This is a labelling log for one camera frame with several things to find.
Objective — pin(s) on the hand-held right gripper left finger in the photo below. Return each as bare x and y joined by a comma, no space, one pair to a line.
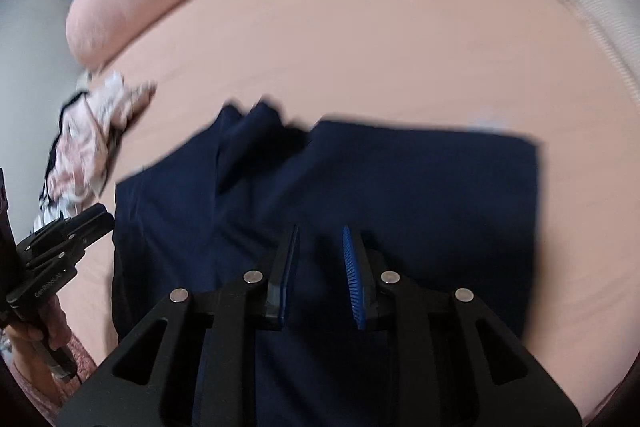
286,292

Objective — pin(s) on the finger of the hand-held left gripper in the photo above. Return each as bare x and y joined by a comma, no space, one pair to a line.
97,232
87,217

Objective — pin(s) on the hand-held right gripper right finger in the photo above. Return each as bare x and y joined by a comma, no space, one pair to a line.
355,287

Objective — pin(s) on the navy blue garment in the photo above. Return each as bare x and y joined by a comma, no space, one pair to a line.
375,197

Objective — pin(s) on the pink floral clothes pile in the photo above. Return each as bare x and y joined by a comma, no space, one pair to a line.
82,147

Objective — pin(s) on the person's left hand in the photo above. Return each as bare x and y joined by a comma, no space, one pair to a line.
55,322

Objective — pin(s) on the pink textured cloth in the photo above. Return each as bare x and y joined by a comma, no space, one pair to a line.
82,357

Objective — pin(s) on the pink bed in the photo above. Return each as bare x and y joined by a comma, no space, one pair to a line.
375,32

